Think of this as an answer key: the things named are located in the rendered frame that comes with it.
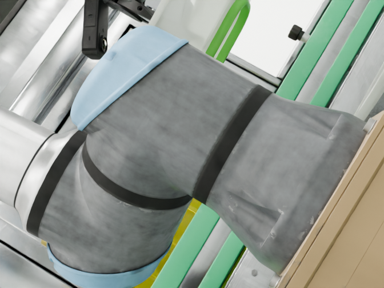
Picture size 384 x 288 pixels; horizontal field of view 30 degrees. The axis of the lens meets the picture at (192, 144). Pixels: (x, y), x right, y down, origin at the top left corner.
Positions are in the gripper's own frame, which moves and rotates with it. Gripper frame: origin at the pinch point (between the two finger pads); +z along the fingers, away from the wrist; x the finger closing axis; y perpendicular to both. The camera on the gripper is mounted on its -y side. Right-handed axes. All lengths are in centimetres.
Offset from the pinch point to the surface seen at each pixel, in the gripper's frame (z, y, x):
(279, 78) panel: 7.5, 4.4, 32.7
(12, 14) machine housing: -45, -10, 25
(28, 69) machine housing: -34.0, -17.3, 22.8
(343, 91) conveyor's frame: 21.5, 5.6, 15.2
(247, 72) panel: 2.1, 2.5, 30.9
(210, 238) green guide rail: 18.1, -23.0, -2.6
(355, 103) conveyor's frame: 24.1, 4.8, 15.2
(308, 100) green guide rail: 17.3, 1.7, 15.6
